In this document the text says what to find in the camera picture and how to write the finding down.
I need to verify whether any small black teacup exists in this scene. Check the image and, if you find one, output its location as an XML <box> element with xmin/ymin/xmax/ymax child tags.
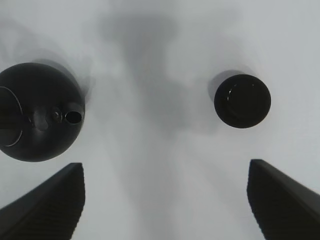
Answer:
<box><xmin>213</xmin><ymin>74</ymin><xmax>272</xmax><ymax>129</ymax></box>

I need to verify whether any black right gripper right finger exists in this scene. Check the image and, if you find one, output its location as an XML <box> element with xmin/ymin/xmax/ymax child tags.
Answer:
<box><xmin>246</xmin><ymin>159</ymin><xmax>320</xmax><ymax>240</ymax></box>

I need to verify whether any black cast iron teapot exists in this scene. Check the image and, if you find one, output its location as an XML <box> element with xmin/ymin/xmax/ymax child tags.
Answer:
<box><xmin>0</xmin><ymin>62</ymin><xmax>85</xmax><ymax>162</ymax></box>

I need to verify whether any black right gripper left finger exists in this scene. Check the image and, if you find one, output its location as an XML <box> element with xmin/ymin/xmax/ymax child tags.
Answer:
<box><xmin>0</xmin><ymin>162</ymin><xmax>86</xmax><ymax>240</ymax></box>

